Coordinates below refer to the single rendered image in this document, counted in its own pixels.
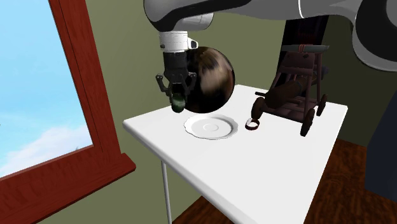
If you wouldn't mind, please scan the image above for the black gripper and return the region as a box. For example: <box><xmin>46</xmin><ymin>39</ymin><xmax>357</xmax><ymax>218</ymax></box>
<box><xmin>155</xmin><ymin>50</ymin><xmax>198</xmax><ymax>98</ymax></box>

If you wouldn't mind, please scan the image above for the small dark green round object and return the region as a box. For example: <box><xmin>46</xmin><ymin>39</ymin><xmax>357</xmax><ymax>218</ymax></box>
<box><xmin>171</xmin><ymin>91</ymin><xmax>187</xmax><ymax>114</ymax></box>

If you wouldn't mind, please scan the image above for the dark brown glossy sphere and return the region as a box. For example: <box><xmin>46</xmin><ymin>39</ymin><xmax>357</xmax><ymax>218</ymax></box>
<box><xmin>185</xmin><ymin>46</ymin><xmax>236</xmax><ymax>115</ymax></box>

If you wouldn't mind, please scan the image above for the white scalloped plate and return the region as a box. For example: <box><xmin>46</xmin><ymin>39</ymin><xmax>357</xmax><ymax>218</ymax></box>
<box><xmin>183</xmin><ymin>113</ymin><xmax>239</xmax><ymax>141</ymax></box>

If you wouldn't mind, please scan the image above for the red wooden framed window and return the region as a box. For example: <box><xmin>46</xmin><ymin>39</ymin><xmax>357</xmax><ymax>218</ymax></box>
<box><xmin>0</xmin><ymin>0</ymin><xmax>137</xmax><ymax>224</ymax></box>

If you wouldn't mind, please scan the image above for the brown wooden siege engine toy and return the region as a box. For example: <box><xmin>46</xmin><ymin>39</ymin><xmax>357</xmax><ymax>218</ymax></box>
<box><xmin>251</xmin><ymin>44</ymin><xmax>330</xmax><ymax>137</ymax></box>

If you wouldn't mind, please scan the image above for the white table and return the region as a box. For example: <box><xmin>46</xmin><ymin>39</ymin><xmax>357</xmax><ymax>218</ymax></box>
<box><xmin>122</xmin><ymin>83</ymin><xmax>349</xmax><ymax>224</ymax></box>

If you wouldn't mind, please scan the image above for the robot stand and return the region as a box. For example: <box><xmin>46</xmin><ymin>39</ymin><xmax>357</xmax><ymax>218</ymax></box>
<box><xmin>364</xmin><ymin>89</ymin><xmax>397</xmax><ymax>203</ymax></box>

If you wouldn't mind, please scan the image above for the small dark red ring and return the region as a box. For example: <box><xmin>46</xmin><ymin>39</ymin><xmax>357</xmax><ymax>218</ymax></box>
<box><xmin>244</xmin><ymin>118</ymin><xmax>261</xmax><ymax>131</ymax></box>

